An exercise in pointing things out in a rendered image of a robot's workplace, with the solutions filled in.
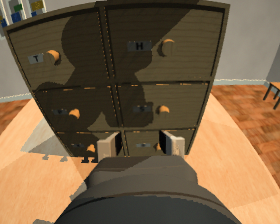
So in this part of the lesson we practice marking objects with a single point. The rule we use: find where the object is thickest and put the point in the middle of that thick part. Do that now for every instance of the dark brown wooden drawer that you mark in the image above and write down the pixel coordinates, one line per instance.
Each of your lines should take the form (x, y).
(138, 37)
(94, 103)
(146, 142)
(140, 101)
(82, 143)
(65, 50)

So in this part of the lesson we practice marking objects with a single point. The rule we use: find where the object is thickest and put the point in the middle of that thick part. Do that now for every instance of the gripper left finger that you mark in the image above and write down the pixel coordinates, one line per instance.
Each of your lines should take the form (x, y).
(109, 147)

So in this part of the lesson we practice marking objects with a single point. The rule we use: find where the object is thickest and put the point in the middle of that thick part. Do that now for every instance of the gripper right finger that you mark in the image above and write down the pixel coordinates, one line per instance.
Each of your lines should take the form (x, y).
(170, 144)

